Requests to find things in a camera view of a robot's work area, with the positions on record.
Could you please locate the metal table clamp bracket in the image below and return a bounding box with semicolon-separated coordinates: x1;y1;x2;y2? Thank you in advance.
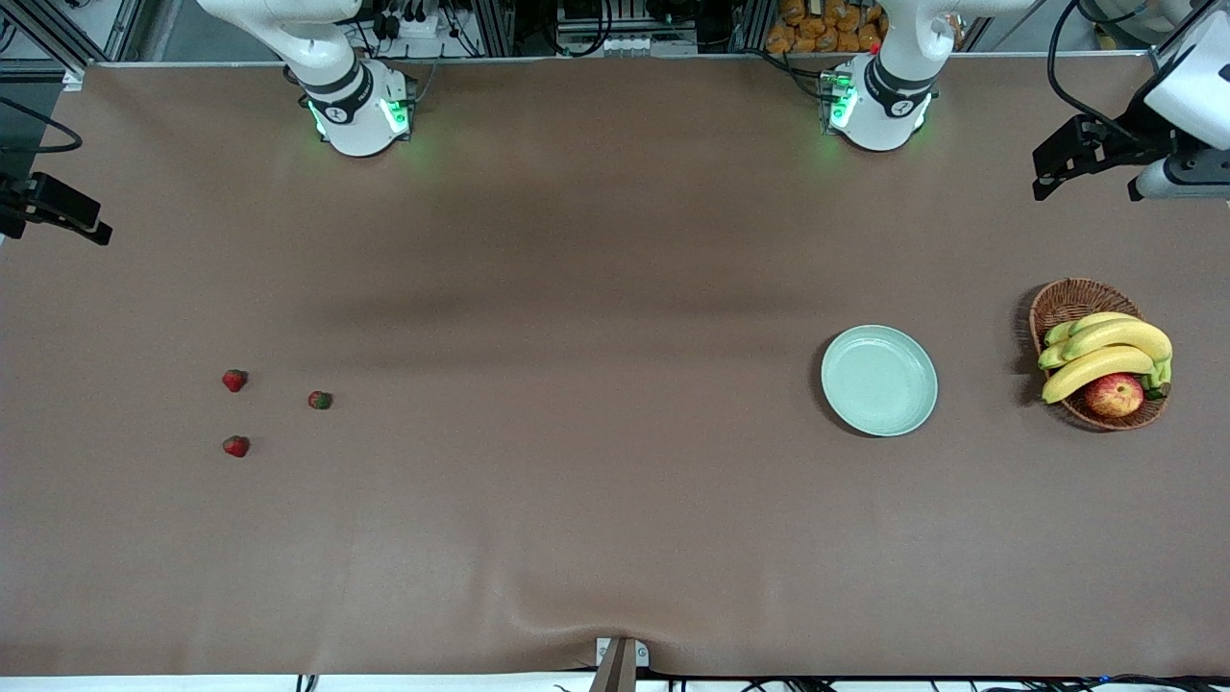
588;636;651;692

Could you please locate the white power strip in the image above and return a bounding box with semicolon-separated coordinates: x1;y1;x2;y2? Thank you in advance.
370;0;445;41

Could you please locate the yellow banana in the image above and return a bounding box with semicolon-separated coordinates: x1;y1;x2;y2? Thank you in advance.
1045;311;1143;348
1042;346;1160;405
1038;319;1174;385

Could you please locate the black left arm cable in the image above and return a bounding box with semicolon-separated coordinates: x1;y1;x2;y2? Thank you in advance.
1045;0;1169;145

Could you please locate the aluminium frame post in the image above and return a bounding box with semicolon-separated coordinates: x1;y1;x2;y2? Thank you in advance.
732;0;775;54
473;0;520;59

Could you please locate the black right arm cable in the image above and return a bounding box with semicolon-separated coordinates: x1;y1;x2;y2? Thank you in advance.
0;96;84;155

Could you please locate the aluminium frame profile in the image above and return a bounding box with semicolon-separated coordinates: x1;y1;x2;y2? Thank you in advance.
1153;0;1230;59
0;0;145;78

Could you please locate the red yellow apple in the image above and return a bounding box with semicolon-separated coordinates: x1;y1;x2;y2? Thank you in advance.
1084;373;1145;419

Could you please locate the pale green round plate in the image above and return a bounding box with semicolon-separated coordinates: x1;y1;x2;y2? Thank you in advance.
821;325;939;438

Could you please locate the brown wicker basket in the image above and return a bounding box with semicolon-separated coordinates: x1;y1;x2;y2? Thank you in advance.
1029;278;1170;432

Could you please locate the brown table mat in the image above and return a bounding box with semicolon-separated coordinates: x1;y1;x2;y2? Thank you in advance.
0;55;1230;679

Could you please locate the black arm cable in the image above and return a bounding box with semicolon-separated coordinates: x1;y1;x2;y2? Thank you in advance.
1045;0;1169;145
0;96;84;155

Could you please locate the bag of orange bread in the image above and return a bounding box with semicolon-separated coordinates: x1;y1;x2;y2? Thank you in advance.
766;0;890;55

